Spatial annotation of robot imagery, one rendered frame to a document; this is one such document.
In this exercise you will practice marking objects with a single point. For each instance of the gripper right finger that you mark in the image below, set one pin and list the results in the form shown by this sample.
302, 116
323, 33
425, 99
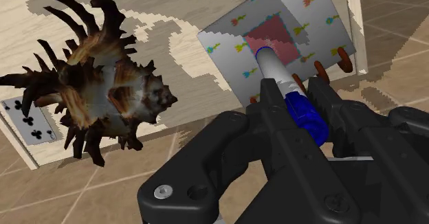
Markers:
385, 169

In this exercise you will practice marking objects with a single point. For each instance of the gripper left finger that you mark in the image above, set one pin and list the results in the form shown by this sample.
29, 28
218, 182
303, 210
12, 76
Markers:
207, 156

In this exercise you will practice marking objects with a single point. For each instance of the white pen with blue grip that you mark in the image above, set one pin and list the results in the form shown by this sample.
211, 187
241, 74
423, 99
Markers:
272, 66

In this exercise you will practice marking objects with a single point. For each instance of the grey patterned board orange pegs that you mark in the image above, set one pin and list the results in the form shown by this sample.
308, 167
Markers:
221, 44

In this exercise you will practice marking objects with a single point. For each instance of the spiky brown seashell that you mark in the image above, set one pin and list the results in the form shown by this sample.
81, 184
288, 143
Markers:
100, 82

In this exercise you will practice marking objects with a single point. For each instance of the light wooden table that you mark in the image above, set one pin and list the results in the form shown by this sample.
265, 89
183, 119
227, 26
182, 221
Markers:
201, 2

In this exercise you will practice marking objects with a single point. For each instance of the grey clubs playing card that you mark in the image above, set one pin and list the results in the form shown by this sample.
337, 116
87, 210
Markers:
37, 129

